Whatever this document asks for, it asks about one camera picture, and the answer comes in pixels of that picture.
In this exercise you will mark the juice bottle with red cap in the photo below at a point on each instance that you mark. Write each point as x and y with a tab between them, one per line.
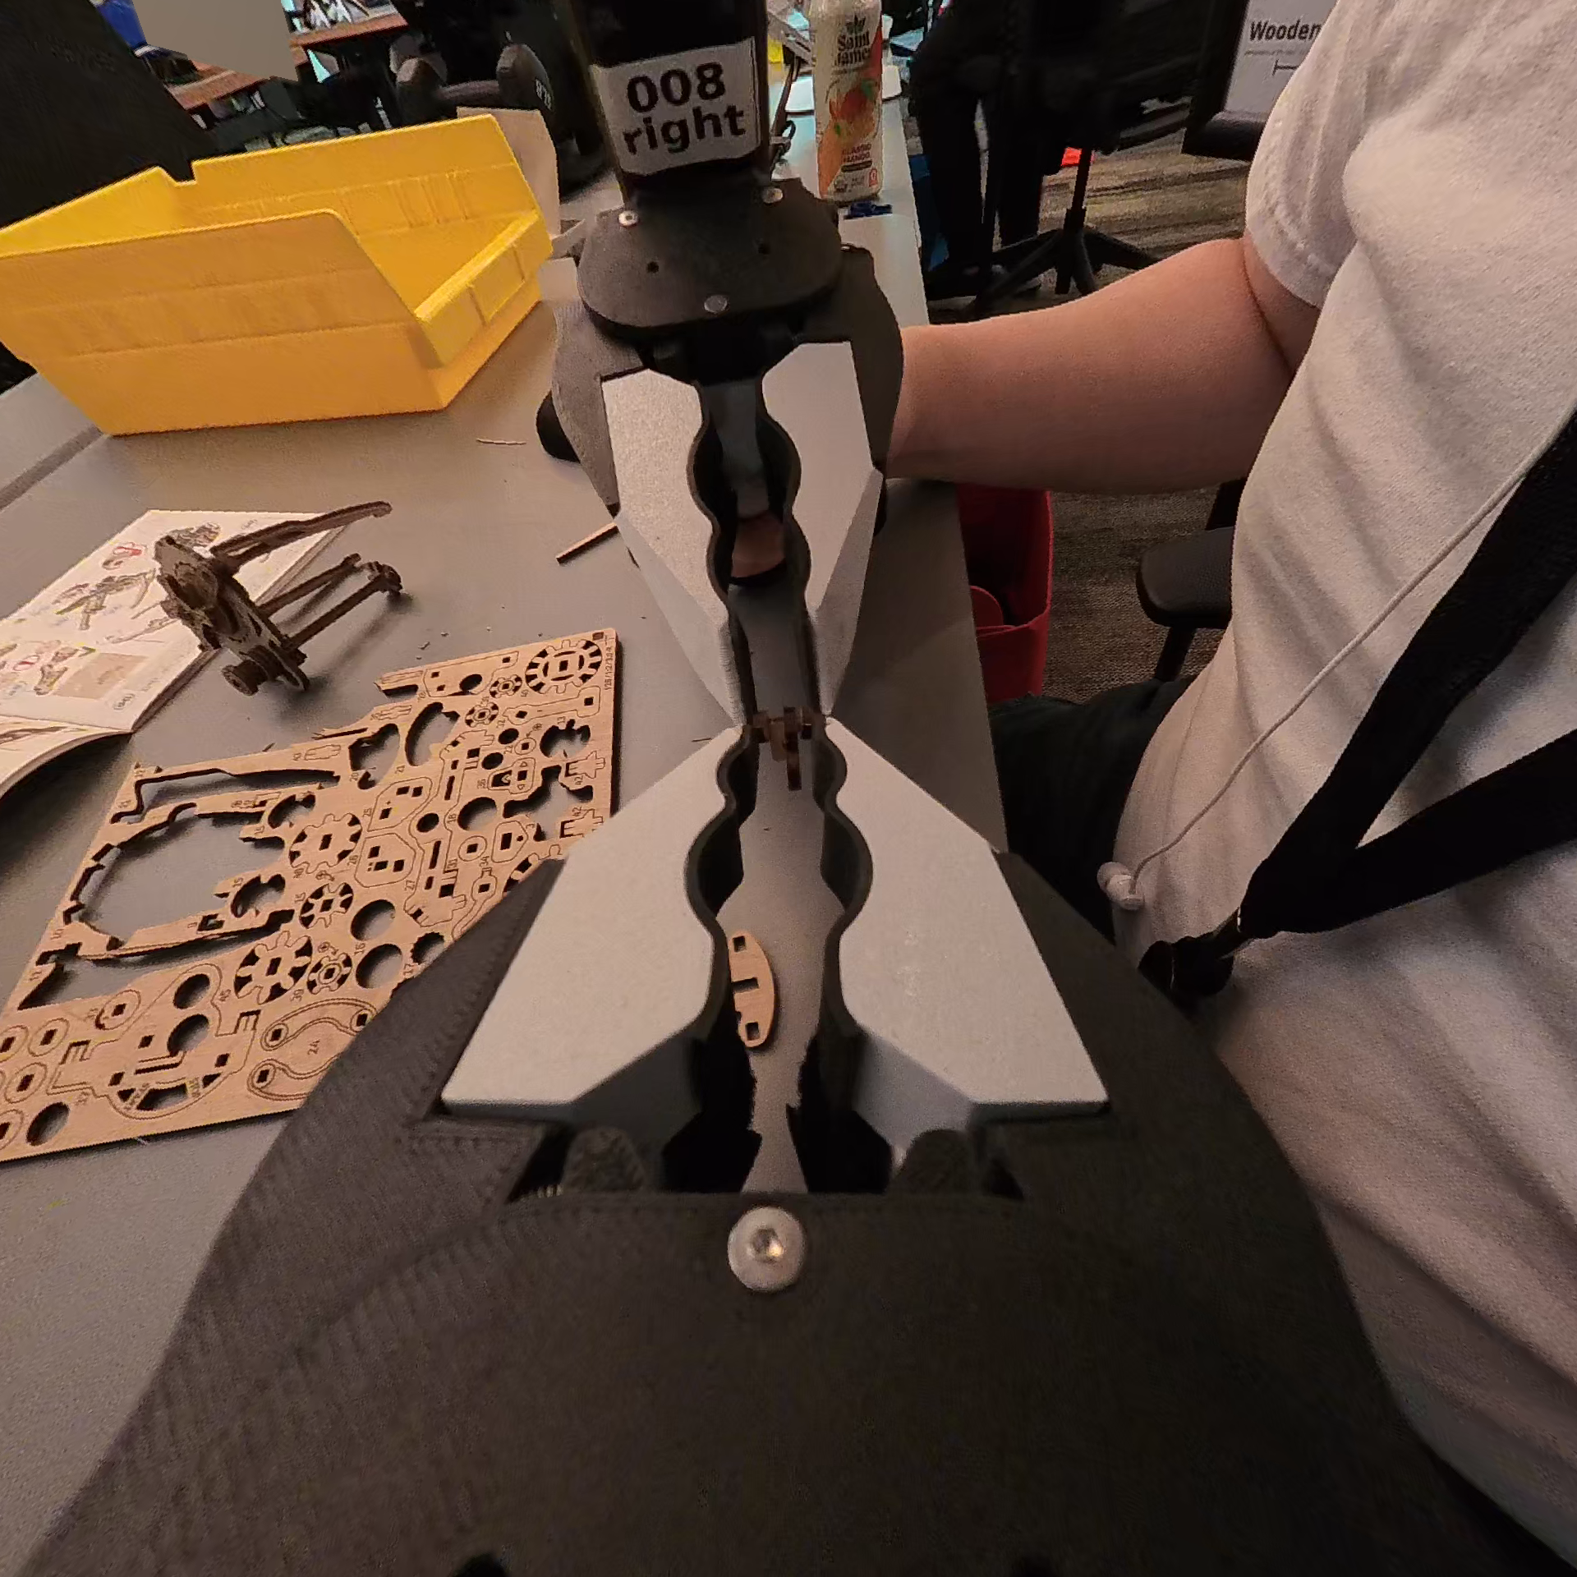
849	108

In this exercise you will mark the person's right forearm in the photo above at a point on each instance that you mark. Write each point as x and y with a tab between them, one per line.
1086	370

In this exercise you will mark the open instruction booklet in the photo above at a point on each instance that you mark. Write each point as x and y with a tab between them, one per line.
78	663

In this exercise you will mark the yellow plastic bin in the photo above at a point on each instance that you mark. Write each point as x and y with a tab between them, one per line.
246	359

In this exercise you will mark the white sign board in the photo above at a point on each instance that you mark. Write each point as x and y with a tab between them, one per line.
1279	61

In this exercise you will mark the small dark wooden gear part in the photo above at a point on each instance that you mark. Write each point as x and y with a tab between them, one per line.
782	734

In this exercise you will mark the person's right hand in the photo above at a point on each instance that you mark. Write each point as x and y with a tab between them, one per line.
757	544

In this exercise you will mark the brown wooden table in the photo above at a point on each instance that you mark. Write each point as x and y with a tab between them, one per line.
237	91

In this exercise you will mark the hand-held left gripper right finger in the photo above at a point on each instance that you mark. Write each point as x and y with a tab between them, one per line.
976	984

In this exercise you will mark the black office chair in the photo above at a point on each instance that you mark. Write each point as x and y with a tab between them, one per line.
1184	579

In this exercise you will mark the black mesh chair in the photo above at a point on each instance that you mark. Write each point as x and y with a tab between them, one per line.
78	104

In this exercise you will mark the thin wooden stick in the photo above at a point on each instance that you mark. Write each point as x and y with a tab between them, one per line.
582	544

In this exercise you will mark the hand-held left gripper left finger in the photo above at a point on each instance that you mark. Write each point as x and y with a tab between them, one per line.
574	984

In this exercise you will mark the oval wooden link part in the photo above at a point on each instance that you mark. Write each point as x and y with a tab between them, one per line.
748	984

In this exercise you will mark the red plastic bin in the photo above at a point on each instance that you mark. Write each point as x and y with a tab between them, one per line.
1014	579

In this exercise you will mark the laser-cut wooden parts sheet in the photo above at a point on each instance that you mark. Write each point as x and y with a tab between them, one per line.
265	1085

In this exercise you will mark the black swivel chair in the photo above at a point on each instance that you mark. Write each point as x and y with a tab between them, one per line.
1079	231

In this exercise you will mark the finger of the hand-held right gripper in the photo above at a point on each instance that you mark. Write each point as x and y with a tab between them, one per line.
654	472
840	472

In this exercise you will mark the black dumbbell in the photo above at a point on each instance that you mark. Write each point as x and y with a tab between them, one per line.
422	97
526	75

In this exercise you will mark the partly built wooden model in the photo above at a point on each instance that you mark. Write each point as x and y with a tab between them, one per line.
224	617

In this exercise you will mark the person's dark trousers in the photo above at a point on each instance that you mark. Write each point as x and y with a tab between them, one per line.
1071	787

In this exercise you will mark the tan cardboard panel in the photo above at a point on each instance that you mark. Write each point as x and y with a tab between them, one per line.
205	30

